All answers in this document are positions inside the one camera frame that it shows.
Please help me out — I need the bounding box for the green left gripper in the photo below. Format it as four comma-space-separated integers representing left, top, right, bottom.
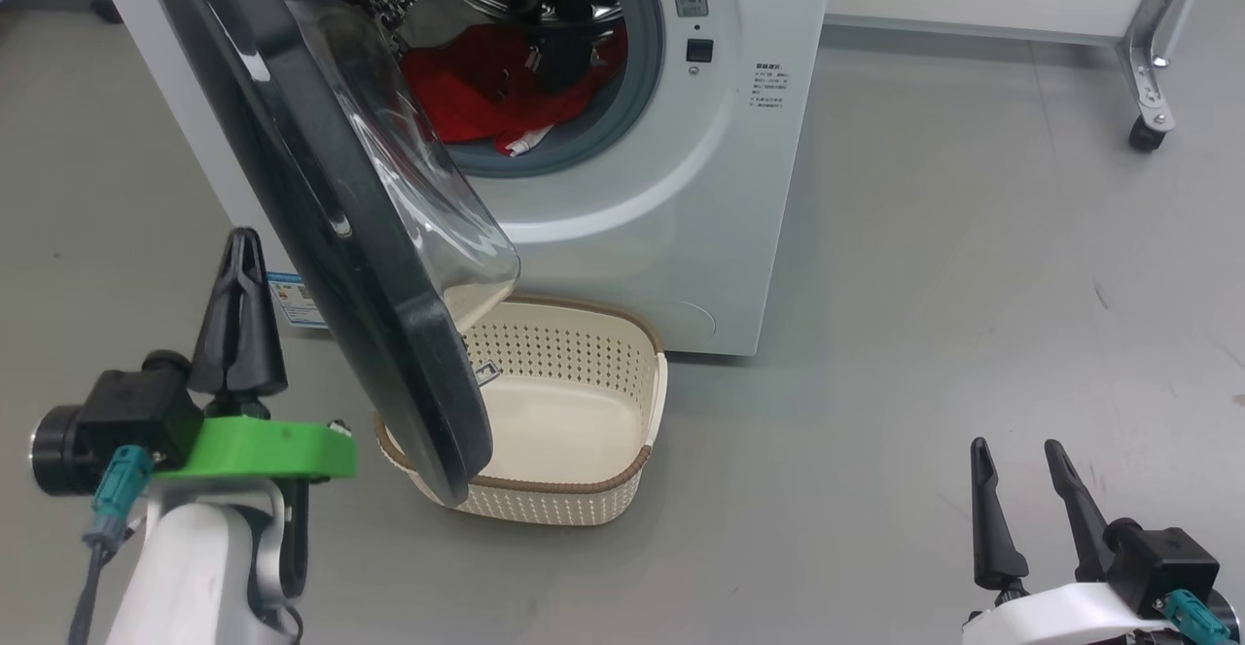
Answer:
156, 228, 359, 482

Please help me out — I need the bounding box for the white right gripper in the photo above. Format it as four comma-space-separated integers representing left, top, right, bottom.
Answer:
961, 437, 1170, 645

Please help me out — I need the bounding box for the dark round washing machine door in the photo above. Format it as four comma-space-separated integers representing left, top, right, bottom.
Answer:
136, 0, 522, 510

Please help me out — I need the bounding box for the red jersey with black number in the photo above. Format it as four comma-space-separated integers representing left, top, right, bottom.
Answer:
401, 22, 629, 146

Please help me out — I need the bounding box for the cream perforated laundry basket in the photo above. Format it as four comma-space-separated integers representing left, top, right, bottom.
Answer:
374, 295, 670, 528

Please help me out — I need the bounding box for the white front-load washing machine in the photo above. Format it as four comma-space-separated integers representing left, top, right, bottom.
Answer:
88, 0, 839, 359

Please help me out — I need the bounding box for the blue energy label sticker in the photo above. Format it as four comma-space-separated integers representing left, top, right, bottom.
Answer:
264, 269, 329, 331

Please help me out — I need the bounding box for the left arm cable teal connector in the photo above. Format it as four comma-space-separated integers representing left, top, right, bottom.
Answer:
66, 445, 156, 645

